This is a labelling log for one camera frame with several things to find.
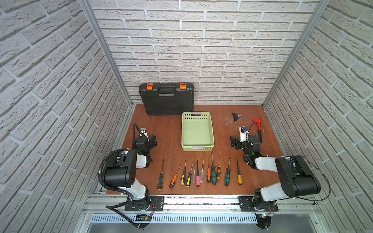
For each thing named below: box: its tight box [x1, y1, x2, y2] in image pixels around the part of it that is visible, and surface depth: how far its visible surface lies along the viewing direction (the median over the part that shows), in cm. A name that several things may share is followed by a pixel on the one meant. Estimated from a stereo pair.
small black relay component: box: [231, 112, 242, 122], surface depth 112 cm
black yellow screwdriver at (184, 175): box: [180, 159, 187, 186], surface depth 83 cm
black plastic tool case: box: [138, 82, 195, 117], surface depth 96 cm
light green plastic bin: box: [181, 111, 215, 152], surface depth 104 cm
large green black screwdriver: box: [210, 151, 218, 185], surface depth 83 cm
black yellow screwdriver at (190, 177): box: [186, 161, 194, 188], surface depth 82 cm
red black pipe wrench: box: [253, 117, 263, 144], surface depth 108 cm
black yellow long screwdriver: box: [157, 157, 165, 190], surface depth 81 cm
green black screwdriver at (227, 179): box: [224, 157, 232, 186], surface depth 83 cm
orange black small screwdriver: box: [206, 157, 212, 183], surface depth 83 cm
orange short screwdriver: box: [216, 155, 221, 181], surface depth 85 cm
